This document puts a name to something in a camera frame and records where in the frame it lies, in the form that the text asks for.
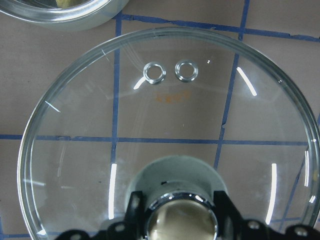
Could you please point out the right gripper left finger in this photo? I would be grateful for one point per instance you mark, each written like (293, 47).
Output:
(136, 218)

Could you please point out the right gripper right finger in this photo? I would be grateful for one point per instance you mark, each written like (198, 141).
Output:
(229, 219)

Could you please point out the glass pot lid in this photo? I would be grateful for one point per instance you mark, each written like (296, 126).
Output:
(177, 113)

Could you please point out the white steel cooking pot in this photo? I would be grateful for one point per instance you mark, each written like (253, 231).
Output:
(63, 15)

